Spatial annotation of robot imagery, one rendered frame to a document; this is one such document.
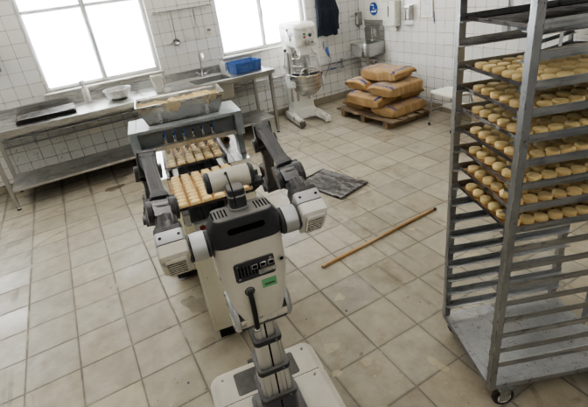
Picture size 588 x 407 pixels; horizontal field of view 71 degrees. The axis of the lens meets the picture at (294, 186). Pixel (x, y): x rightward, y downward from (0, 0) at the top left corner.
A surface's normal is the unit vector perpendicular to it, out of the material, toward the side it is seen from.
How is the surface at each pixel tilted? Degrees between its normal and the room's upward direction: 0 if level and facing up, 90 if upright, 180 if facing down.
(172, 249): 30
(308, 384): 0
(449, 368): 0
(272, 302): 90
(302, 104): 90
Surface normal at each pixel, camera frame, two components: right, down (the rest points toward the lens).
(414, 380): -0.12, -0.89
